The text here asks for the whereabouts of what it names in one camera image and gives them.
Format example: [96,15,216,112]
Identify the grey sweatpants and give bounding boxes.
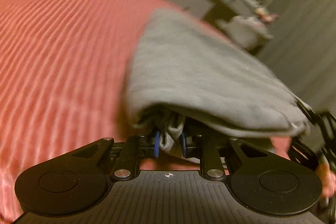
[125,9,309,157]

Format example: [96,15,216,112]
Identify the right hand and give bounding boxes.
[315,161,335,198]

